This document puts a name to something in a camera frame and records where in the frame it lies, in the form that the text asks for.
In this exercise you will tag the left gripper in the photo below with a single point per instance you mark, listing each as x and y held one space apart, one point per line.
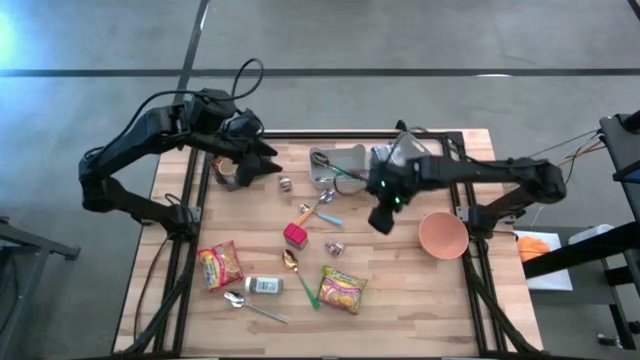
245 130

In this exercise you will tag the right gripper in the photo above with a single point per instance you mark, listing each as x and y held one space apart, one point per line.
400 182

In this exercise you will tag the tan-lid round can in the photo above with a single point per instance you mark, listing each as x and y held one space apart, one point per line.
227 167

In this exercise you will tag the orange snack bag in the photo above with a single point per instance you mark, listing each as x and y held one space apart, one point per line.
216 162

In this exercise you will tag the black spoon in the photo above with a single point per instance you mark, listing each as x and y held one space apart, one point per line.
320 159

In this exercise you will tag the blue ramen packet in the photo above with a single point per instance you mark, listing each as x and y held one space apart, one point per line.
382 152

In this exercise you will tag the white plastic bin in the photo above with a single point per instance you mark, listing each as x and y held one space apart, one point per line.
345 157

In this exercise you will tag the clear plastic container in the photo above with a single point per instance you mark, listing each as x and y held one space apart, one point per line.
412 145

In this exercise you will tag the lime chili shrimp ramen packet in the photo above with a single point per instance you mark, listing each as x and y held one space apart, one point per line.
341 290

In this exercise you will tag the red-lid patterned spice tin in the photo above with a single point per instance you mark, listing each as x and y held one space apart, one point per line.
295 235

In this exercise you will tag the red beef ramen packet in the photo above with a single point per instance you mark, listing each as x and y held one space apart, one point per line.
220 266

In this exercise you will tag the sesame seasoning blend jar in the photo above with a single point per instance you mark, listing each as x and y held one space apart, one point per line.
265 285

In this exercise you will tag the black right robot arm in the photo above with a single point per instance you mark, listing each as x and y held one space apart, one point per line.
490 170

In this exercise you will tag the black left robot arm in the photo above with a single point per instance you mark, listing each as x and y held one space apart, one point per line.
125 145

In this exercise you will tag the dark gray translucent bin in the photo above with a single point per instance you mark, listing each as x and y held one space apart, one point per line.
225 185

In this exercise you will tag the salmon pink bowl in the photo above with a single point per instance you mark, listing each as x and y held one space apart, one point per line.
443 235

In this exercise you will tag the all-silver spoon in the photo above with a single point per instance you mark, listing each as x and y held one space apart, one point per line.
234 300

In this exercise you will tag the orange object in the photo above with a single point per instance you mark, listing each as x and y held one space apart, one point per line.
531 248

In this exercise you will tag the white sheet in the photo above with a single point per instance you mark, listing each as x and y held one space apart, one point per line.
550 282

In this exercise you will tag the black beam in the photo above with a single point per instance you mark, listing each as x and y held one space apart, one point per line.
575 252

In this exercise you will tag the white container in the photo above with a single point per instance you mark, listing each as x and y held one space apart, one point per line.
587 234

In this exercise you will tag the gray metal stand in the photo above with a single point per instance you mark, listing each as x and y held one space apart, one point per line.
30 245

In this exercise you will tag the black side table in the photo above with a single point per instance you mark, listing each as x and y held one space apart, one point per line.
625 150

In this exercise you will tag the black aluminium table frame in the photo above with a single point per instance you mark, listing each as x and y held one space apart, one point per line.
280 135

